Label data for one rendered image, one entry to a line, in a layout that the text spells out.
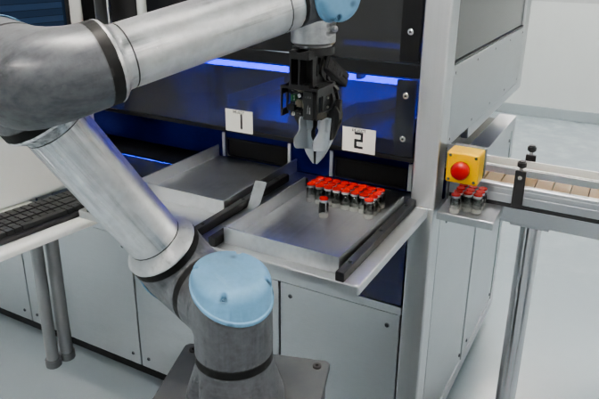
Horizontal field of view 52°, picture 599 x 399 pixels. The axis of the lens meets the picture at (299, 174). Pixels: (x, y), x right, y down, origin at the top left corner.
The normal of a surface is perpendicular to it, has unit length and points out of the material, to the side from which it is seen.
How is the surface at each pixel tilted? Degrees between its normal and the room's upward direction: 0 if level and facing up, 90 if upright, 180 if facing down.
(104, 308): 90
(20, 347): 0
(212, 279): 7
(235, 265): 7
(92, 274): 90
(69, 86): 97
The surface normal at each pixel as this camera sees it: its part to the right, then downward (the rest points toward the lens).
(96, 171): 0.54, 0.36
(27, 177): 0.80, 0.22
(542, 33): -0.48, 0.30
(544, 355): 0.01, -0.94
